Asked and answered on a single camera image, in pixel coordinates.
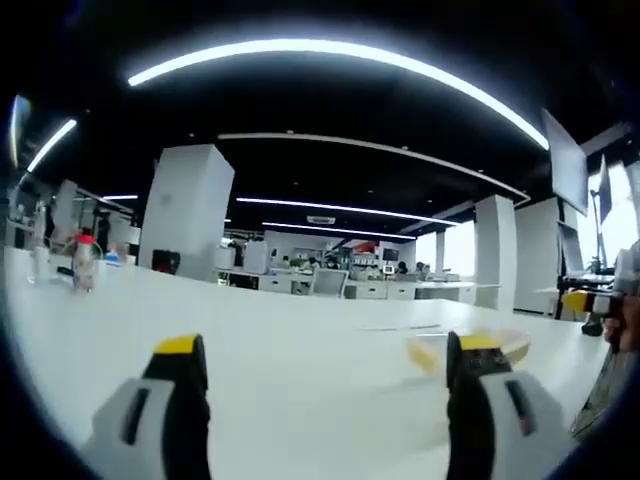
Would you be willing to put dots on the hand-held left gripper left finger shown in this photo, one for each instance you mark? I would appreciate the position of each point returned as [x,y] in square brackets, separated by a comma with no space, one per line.
[120,415]

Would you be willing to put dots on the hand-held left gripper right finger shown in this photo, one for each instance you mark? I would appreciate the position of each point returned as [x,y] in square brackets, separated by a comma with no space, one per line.
[500,425]

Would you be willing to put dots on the person's right hand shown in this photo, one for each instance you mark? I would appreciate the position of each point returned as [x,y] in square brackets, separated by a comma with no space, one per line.
[625,325]

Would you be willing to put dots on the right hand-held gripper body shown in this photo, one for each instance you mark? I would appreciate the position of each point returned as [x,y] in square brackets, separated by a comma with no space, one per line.
[629,272]

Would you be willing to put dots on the large hanging monitor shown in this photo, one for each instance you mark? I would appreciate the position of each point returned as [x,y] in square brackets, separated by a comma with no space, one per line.
[567,165]

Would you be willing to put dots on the white square pillar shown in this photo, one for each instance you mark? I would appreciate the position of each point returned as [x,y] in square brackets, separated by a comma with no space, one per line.
[187,205]

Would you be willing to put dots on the clear storage box yellow latches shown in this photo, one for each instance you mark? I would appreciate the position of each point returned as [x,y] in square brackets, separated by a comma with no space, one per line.
[420,352]

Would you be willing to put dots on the patterned bottle with red cap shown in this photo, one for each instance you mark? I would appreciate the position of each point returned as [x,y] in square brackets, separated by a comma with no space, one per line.
[84,262]

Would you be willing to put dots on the small black object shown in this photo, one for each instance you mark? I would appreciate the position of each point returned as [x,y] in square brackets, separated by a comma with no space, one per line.
[591,329]

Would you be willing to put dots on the white ceiling light strip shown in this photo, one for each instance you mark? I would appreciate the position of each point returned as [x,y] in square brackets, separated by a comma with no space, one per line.
[52,145]
[330,47]
[345,207]

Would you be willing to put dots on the tall clear bottle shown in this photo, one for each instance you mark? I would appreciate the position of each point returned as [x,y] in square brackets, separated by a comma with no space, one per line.
[39,250]

